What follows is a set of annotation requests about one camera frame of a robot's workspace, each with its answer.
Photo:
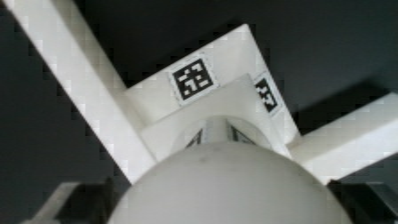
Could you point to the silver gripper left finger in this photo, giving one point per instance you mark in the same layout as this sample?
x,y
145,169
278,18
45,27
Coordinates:
x,y
45,216

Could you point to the white lamp bulb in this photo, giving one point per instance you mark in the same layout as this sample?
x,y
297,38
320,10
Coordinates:
x,y
228,183

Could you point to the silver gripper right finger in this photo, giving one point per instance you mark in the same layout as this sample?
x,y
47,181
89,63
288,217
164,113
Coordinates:
x,y
368,200

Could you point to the white L-shaped fence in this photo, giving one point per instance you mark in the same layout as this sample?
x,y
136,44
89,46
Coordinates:
x,y
335,151

